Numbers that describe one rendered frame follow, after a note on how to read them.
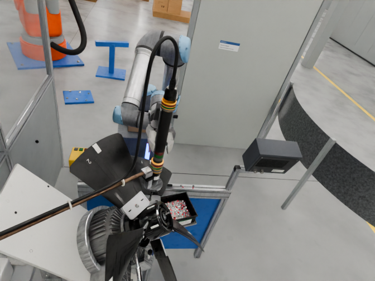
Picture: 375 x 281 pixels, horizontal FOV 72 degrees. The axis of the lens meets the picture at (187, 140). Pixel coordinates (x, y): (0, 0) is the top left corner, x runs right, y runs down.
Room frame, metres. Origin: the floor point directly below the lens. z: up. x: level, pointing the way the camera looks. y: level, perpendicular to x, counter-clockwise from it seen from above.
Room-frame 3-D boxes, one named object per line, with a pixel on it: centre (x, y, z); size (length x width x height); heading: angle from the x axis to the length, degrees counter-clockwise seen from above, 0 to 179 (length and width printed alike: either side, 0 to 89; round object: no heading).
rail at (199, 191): (1.01, 0.09, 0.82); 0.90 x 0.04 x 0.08; 107
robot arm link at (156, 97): (0.90, 0.15, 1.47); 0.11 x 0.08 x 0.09; 15
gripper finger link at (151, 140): (0.64, 0.11, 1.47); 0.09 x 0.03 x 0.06; 5
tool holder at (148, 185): (0.63, 0.09, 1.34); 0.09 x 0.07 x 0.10; 141
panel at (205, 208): (1.01, 0.09, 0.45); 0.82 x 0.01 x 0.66; 107
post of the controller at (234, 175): (1.13, -0.32, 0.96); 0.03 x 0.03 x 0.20; 17
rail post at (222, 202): (1.13, -0.32, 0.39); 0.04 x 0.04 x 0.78; 17
